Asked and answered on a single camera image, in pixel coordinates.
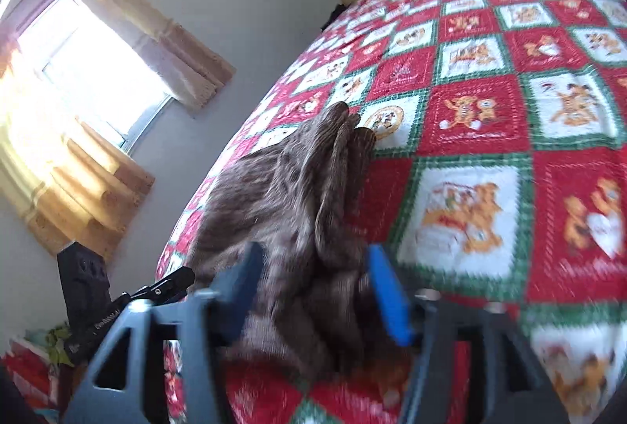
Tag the red box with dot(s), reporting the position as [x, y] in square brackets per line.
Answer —
[24, 370]

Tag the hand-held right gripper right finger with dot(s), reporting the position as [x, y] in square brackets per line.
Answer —
[389, 291]

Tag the green plant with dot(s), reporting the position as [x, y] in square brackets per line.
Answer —
[59, 340]

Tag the window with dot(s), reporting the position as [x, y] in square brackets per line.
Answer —
[73, 61]

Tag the red checkered printed quilt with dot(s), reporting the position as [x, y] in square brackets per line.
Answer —
[490, 61]

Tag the brown knitted sweater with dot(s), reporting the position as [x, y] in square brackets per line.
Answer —
[284, 189]

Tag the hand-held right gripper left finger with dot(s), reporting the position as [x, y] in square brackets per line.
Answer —
[245, 287]

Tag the dark object beside bed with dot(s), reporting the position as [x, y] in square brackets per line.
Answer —
[334, 17]

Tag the yellow curtain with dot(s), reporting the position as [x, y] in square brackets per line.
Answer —
[186, 66]
[88, 198]

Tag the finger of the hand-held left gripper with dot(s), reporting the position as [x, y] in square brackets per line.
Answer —
[166, 284]

